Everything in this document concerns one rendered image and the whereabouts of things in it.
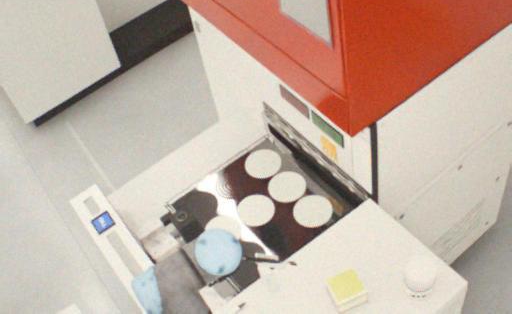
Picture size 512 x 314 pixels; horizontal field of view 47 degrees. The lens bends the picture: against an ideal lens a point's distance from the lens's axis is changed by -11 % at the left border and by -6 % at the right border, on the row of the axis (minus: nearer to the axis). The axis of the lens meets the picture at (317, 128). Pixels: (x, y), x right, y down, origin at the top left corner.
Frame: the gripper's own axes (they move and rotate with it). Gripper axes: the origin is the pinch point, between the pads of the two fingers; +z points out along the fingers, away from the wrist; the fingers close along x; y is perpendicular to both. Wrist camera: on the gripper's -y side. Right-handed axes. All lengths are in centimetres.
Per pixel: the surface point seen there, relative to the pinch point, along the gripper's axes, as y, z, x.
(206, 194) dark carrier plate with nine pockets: -12.1, 37.7, 13.3
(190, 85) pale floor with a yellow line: -77, 188, 58
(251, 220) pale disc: 0.6, 29.3, 18.4
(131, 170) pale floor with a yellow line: -52, 171, 6
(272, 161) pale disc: -10, 37, 34
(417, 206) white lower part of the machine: 24, 34, 61
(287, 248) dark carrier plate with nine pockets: 11.5, 22.5, 20.8
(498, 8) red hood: -8, -12, 91
